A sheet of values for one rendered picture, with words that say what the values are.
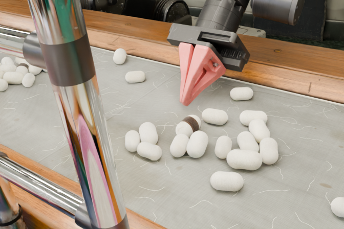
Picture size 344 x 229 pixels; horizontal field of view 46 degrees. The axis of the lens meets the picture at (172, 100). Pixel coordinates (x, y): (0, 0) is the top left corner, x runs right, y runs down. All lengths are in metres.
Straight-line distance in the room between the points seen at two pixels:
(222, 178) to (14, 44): 0.26
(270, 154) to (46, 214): 0.23
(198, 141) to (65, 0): 0.31
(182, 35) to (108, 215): 0.35
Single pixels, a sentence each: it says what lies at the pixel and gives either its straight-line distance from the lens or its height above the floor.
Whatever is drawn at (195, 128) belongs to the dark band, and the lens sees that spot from 0.50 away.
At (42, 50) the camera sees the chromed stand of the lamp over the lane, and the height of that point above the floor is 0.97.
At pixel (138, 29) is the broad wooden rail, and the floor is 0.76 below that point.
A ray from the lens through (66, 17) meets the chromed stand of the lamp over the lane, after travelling 0.19.
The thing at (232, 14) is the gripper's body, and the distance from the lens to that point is 0.57.
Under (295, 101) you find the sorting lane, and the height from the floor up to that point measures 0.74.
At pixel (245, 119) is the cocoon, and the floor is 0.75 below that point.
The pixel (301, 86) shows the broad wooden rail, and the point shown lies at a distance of 0.60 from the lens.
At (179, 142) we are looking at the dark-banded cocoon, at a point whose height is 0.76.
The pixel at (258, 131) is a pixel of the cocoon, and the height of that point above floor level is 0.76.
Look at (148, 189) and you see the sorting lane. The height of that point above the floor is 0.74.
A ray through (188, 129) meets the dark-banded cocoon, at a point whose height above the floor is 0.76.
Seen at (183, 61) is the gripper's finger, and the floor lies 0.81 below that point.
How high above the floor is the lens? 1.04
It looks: 30 degrees down
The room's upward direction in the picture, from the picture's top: 7 degrees counter-clockwise
